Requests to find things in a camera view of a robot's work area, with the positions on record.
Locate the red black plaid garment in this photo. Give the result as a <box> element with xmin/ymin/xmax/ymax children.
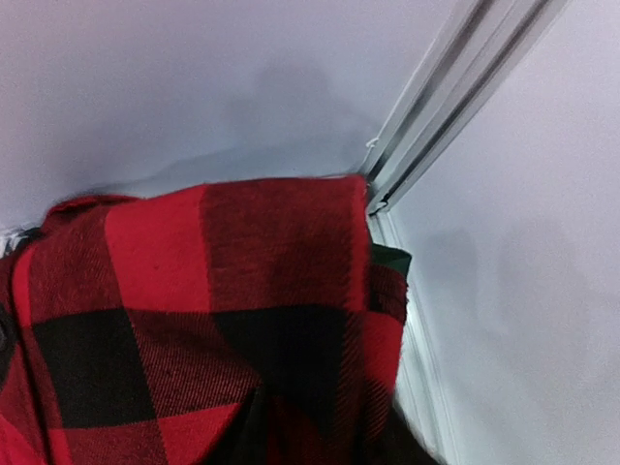
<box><xmin>1</xmin><ymin>175</ymin><xmax>407</xmax><ymax>464</ymax></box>

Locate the white and green raglan shirt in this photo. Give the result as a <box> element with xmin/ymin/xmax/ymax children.
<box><xmin>371</xmin><ymin>243</ymin><xmax>412</xmax><ymax>278</ymax></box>

